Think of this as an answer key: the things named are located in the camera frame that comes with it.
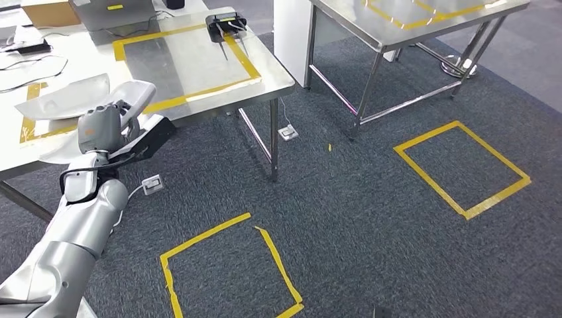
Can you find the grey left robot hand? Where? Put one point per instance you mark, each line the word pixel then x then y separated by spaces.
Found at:
pixel 99 129

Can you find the white plastic part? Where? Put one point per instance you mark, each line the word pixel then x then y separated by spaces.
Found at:
pixel 136 94
pixel 66 101

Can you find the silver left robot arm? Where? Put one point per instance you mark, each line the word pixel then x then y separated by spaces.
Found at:
pixel 74 237

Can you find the stainless steel workbench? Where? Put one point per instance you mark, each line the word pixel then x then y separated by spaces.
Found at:
pixel 206 61

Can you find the white floor power strip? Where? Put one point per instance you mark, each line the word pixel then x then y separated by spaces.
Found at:
pixel 288 132
pixel 153 184

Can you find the black power adapter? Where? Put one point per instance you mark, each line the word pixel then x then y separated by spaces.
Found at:
pixel 34 47

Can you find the grey laptop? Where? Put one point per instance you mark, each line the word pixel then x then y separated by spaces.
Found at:
pixel 114 15

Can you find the brown cardboard box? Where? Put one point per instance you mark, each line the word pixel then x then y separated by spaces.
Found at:
pixel 50 13

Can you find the white object on bench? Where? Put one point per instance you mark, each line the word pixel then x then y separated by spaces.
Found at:
pixel 8 35

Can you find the small black object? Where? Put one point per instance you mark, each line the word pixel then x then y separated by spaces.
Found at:
pixel 175 3

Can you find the yellow floor tape square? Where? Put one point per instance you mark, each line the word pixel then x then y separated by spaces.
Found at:
pixel 426 137
pixel 206 237

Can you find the yellow tape rectangle on bench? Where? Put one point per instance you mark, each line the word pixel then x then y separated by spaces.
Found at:
pixel 246 61

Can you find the black box with metal rods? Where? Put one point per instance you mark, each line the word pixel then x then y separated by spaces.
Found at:
pixel 226 26

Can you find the white desk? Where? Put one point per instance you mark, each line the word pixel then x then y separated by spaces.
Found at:
pixel 290 44

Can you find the stainless steel table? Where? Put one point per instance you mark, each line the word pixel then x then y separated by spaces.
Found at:
pixel 351 17

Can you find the black robot body edge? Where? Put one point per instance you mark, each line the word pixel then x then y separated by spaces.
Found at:
pixel 383 312

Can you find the chrome stanchion base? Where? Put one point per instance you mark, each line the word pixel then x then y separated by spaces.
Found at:
pixel 452 70

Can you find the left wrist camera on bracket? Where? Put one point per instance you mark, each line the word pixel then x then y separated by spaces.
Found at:
pixel 156 134

